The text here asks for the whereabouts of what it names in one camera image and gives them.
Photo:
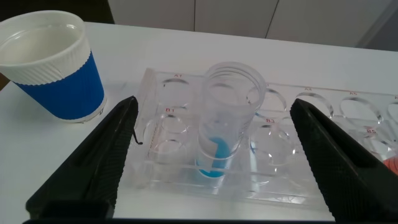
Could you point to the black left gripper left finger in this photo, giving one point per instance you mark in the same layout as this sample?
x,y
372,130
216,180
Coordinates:
x,y
93,168

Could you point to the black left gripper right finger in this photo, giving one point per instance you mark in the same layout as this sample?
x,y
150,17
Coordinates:
x,y
348,174

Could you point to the test tube with red pigment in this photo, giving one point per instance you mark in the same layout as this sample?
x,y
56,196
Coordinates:
x,y
392,165

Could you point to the clear acrylic test tube rack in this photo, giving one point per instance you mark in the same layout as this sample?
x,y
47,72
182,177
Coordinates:
x,y
280,186

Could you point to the test tube with blue pigment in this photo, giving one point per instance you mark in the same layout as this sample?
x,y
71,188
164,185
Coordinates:
x,y
217,155

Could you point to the thin black thread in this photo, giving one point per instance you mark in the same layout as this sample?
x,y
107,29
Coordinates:
x,y
136,139

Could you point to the blue and white paper cup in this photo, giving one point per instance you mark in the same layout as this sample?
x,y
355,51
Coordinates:
x,y
62,96

